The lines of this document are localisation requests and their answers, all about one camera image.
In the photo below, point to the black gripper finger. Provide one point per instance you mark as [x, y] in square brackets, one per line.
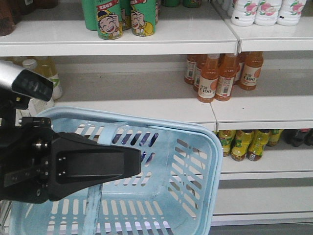
[77, 163]

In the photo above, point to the green cartoon drink can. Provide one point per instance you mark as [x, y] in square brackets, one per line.
[143, 17]
[108, 17]

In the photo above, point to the yellow lemon tea bottle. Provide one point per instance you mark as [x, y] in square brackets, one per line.
[226, 138]
[256, 148]
[242, 141]
[274, 137]

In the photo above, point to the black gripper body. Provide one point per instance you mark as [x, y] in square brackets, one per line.
[26, 161]

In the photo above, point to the orange C100 drink bottle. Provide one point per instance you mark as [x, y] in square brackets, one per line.
[251, 72]
[227, 72]
[208, 79]

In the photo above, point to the dark cola bottle red label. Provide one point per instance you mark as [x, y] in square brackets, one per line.
[297, 137]

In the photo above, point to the white shelf unit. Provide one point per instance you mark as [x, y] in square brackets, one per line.
[143, 76]

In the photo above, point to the white peach drink bottle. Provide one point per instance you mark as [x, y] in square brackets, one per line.
[267, 12]
[244, 12]
[290, 12]

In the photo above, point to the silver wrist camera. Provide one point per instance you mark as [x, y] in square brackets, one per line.
[17, 79]

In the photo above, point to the pale green juice bottle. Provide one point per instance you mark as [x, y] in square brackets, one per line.
[45, 66]

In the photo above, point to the light blue plastic basket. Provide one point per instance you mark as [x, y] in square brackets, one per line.
[173, 194]

